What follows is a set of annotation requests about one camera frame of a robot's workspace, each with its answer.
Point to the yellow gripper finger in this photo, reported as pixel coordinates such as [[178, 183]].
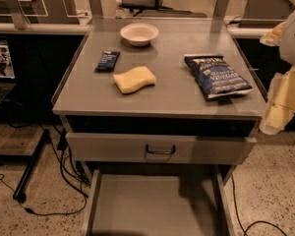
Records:
[[280, 108], [273, 37]]

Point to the yellow sponge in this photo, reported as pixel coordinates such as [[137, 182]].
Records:
[[134, 79]]

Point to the grey metal drawer cabinet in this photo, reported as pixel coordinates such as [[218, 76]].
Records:
[[90, 102]]

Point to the open middle drawer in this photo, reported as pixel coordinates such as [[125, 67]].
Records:
[[157, 200]]

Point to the blue chip bag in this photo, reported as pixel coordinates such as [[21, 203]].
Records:
[[215, 77]]

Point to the black office chair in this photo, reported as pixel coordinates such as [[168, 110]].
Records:
[[155, 8]]

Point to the white bowl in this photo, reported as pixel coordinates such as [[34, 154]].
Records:
[[139, 34]]

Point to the small dark blue snack packet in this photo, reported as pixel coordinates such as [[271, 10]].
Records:
[[107, 61]]

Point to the laptop computer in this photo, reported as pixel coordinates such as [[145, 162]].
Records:
[[7, 75]]

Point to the black desk foot bar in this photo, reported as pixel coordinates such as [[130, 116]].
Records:
[[19, 194]]

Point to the upper drawer with handle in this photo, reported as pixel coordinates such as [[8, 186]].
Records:
[[159, 148]]

